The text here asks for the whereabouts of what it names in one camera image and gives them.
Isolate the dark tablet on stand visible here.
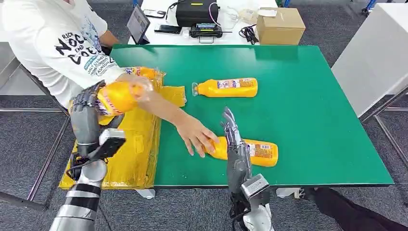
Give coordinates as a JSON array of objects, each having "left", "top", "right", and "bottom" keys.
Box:
[{"left": 126, "top": 4, "right": 151, "bottom": 46}]

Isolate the smartphone with pale rim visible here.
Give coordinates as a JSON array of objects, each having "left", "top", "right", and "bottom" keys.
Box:
[{"left": 143, "top": 9, "right": 166, "bottom": 19}]

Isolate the brown cardboard box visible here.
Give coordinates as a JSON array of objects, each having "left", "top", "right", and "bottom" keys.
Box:
[{"left": 256, "top": 7, "right": 306, "bottom": 46}]

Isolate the orange drink bottle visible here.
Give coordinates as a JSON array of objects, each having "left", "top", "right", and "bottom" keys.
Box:
[
  {"left": 191, "top": 77, "right": 258, "bottom": 98},
  {"left": 204, "top": 136, "right": 279, "bottom": 167},
  {"left": 122, "top": 66, "right": 160, "bottom": 80},
  {"left": 95, "top": 80, "right": 146, "bottom": 126}
]

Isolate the white side table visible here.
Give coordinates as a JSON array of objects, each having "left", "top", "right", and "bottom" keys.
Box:
[{"left": 331, "top": 3, "right": 408, "bottom": 167}]

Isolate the clear plastic bag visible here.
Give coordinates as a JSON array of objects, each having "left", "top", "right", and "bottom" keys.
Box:
[{"left": 220, "top": 5, "right": 259, "bottom": 29}]

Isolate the green table mat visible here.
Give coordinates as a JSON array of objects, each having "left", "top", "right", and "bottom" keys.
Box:
[{"left": 108, "top": 44, "right": 395, "bottom": 188}]

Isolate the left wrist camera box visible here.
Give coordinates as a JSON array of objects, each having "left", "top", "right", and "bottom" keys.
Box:
[{"left": 89, "top": 128, "right": 127, "bottom": 162}]

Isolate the black coiled cable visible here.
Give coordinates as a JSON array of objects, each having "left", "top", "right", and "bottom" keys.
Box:
[{"left": 239, "top": 24, "right": 259, "bottom": 46}]

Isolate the yellow plastic sheet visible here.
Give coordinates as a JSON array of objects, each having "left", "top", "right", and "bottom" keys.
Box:
[{"left": 58, "top": 68, "right": 187, "bottom": 191}]

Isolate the metal table frame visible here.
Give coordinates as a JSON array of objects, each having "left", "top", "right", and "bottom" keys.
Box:
[{"left": 0, "top": 107, "right": 80, "bottom": 212}]

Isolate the black smartphone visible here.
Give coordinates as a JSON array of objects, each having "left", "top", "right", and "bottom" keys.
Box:
[{"left": 154, "top": 25, "right": 183, "bottom": 35}]

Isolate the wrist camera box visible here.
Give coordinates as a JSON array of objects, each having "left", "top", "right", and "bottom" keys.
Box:
[
  {"left": 241, "top": 173, "right": 271, "bottom": 205},
  {"left": 89, "top": 128, "right": 127, "bottom": 162}
]

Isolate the black handheld controller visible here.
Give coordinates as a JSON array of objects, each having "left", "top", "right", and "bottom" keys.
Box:
[{"left": 189, "top": 23, "right": 233, "bottom": 44}]

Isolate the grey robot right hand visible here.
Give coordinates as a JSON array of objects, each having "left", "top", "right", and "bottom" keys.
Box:
[{"left": 220, "top": 106, "right": 255, "bottom": 195}]

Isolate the white cable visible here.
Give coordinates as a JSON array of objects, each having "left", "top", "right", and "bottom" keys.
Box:
[{"left": 208, "top": 2, "right": 221, "bottom": 28}]

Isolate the white desk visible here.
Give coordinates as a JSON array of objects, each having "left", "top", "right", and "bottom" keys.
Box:
[{"left": 128, "top": 0, "right": 279, "bottom": 46}]

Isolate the person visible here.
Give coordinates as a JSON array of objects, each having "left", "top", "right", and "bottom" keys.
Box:
[{"left": 0, "top": 0, "right": 220, "bottom": 158}]

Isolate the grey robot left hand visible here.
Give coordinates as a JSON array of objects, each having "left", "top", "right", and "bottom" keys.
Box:
[{"left": 68, "top": 79, "right": 127, "bottom": 146}]

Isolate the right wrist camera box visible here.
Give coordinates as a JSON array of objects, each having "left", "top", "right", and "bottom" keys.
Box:
[{"left": 241, "top": 173, "right": 271, "bottom": 205}]

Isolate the black equipment case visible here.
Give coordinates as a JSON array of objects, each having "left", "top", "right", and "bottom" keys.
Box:
[{"left": 175, "top": 0, "right": 219, "bottom": 28}]

